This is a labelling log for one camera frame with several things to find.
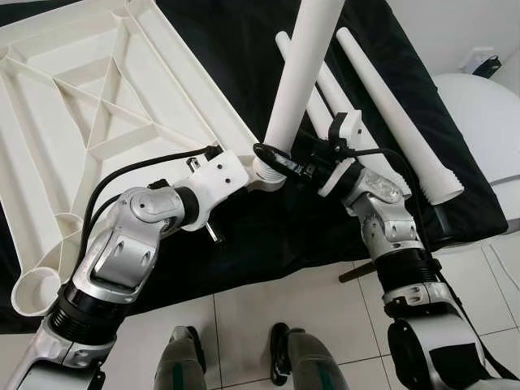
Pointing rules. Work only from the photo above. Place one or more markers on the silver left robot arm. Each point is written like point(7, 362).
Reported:
point(122, 244)

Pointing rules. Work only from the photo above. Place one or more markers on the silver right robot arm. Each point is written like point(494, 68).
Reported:
point(390, 219)

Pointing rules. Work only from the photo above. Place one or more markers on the white plastic table leg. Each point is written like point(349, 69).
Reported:
point(390, 106)
point(283, 42)
point(329, 93)
point(301, 73)

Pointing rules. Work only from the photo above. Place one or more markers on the white dome appliance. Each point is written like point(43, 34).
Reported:
point(487, 122)

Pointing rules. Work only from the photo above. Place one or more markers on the wall socket black plug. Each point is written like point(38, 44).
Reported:
point(486, 63)

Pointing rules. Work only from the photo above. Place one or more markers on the white plastic table top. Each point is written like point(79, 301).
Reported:
point(49, 106)

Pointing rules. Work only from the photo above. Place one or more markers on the black metal bed leg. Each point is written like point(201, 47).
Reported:
point(357, 273)

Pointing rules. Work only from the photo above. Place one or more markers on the grey left robot foot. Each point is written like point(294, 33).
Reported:
point(180, 361)

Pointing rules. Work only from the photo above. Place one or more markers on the grey robot foot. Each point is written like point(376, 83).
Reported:
point(180, 361)
point(313, 361)

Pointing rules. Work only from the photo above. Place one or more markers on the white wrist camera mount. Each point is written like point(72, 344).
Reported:
point(345, 126)
point(219, 175)

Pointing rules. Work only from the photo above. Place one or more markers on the black padded bed cover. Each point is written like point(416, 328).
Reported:
point(268, 244)

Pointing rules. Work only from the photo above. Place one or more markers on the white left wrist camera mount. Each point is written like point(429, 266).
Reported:
point(219, 175)

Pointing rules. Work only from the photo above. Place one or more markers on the grey right robot foot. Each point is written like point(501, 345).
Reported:
point(313, 361)

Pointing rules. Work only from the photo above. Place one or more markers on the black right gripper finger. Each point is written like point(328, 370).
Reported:
point(272, 154)

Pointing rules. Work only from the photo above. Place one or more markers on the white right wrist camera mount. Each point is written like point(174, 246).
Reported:
point(345, 126)

